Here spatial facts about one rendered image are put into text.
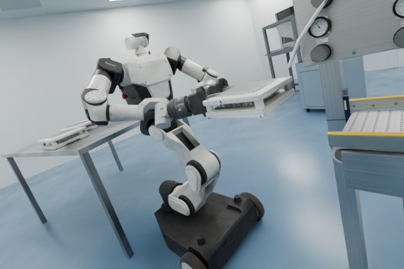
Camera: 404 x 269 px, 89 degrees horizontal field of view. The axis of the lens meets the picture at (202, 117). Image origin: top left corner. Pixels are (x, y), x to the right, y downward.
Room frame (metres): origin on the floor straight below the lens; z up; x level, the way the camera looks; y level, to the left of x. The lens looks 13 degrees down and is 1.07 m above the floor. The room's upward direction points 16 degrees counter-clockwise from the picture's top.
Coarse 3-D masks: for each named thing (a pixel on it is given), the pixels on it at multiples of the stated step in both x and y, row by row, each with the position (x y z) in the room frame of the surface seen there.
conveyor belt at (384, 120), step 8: (360, 112) 0.61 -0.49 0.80; (368, 112) 0.59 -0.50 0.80; (376, 112) 0.58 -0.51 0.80; (384, 112) 0.56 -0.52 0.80; (392, 112) 0.55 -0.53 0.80; (400, 112) 0.53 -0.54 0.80; (352, 120) 0.57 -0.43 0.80; (360, 120) 0.56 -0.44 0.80; (368, 120) 0.54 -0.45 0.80; (376, 120) 0.53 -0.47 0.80; (384, 120) 0.52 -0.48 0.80; (392, 120) 0.50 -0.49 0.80; (400, 120) 0.49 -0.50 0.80; (344, 128) 0.54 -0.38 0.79; (352, 128) 0.52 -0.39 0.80; (360, 128) 0.51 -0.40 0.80; (368, 128) 0.50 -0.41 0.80; (376, 128) 0.48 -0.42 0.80; (384, 128) 0.47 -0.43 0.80; (392, 128) 0.46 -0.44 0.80; (400, 128) 0.45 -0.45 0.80; (400, 152) 0.38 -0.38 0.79; (336, 160) 0.47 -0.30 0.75
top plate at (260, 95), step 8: (280, 80) 0.72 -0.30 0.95; (288, 80) 0.73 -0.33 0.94; (264, 88) 0.66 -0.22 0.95; (272, 88) 0.65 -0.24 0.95; (232, 96) 0.69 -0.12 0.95; (240, 96) 0.65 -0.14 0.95; (248, 96) 0.62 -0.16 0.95; (256, 96) 0.60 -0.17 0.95; (264, 96) 0.61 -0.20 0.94; (208, 104) 0.75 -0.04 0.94; (216, 104) 0.72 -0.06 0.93
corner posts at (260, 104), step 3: (288, 84) 0.74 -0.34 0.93; (291, 84) 0.75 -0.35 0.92; (285, 87) 0.75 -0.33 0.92; (288, 87) 0.74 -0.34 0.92; (291, 87) 0.74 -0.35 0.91; (285, 90) 0.75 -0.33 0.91; (255, 102) 0.61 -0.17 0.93; (258, 102) 0.60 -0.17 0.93; (261, 102) 0.60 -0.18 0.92; (255, 105) 0.61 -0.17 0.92; (258, 105) 0.60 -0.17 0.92; (261, 105) 0.60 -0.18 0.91; (264, 105) 0.61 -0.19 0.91; (207, 108) 0.76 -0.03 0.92; (210, 108) 0.76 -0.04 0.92; (258, 108) 0.60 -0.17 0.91; (261, 108) 0.60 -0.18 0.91; (207, 111) 0.77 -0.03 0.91; (210, 111) 0.76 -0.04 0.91
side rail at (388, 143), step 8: (328, 136) 0.46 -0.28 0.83; (336, 136) 0.44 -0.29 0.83; (344, 136) 0.43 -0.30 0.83; (352, 136) 0.42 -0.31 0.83; (360, 136) 0.41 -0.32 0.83; (368, 136) 0.40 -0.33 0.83; (376, 136) 0.39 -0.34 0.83; (384, 136) 0.38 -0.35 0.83; (392, 136) 0.37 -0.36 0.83; (336, 144) 0.45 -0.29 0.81; (344, 144) 0.43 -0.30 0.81; (352, 144) 0.42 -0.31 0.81; (360, 144) 0.41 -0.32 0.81; (368, 144) 0.40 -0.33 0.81; (376, 144) 0.39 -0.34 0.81; (384, 144) 0.38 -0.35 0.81; (392, 144) 0.37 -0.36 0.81; (400, 144) 0.36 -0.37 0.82
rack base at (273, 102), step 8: (280, 96) 0.68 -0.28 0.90; (288, 96) 0.71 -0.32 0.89; (264, 104) 0.64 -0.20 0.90; (272, 104) 0.63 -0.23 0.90; (280, 104) 0.67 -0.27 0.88; (208, 112) 0.76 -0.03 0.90; (216, 112) 0.73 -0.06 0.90; (224, 112) 0.70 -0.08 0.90; (232, 112) 0.68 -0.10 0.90; (240, 112) 0.65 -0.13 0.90; (248, 112) 0.63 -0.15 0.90; (256, 112) 0.61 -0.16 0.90; (264, 112) 0.59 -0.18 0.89
